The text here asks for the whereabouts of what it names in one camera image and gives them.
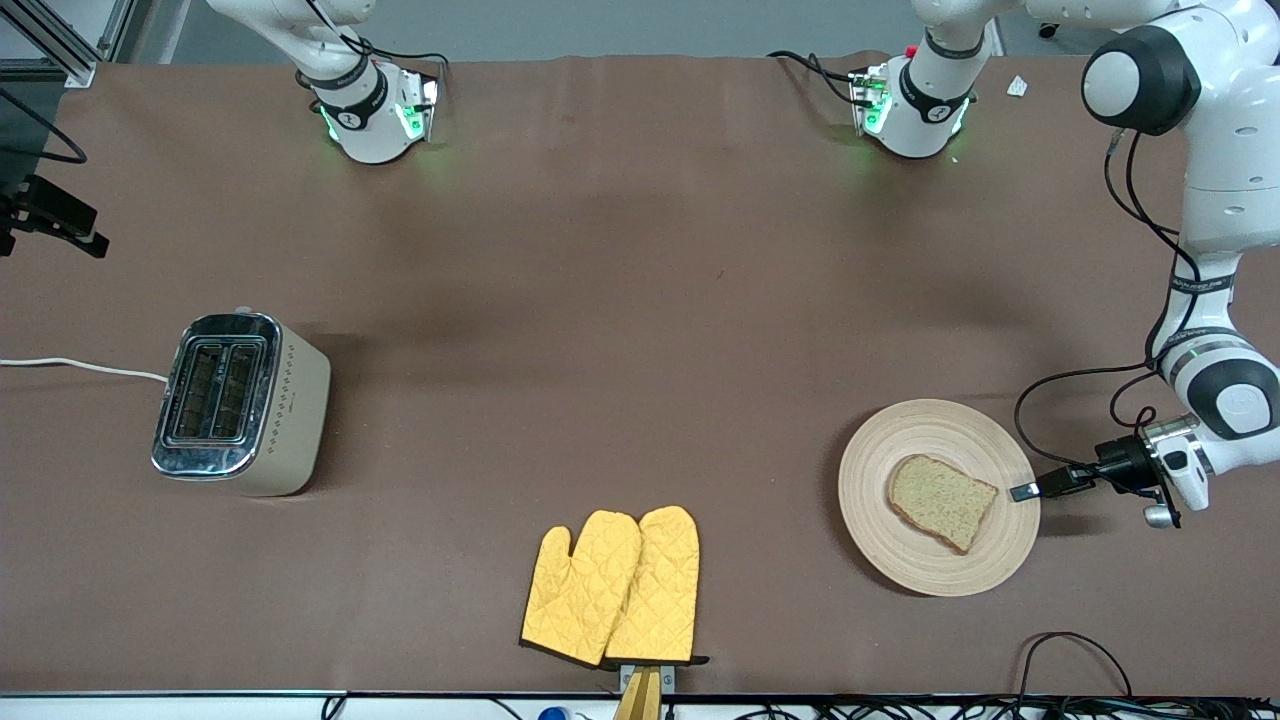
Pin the round wooden plate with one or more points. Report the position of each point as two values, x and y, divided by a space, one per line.
890 550

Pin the black caster wheel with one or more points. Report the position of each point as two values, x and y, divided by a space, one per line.
1049 28

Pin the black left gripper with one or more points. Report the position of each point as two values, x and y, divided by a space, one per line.
1116 464

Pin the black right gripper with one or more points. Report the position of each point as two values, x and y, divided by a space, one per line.
52 211

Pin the yellow quilted oven mitt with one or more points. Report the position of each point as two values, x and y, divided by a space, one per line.
580 590
665 590

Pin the brown table cover mat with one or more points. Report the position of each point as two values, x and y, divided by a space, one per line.
640 250

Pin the small blue object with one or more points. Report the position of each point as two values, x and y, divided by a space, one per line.
553 714

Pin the aluminium frame profile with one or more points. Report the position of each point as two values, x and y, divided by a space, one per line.
75 68

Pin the brown bread slice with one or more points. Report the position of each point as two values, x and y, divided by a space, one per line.
940 500

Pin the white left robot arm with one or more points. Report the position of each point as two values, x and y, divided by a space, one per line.
1230 150

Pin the beige chrome two-slot toaster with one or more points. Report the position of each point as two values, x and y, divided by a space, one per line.
290 420

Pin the small white paper scrap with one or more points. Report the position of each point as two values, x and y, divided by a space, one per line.
1017 86

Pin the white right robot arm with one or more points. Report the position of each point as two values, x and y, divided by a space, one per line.
365 120

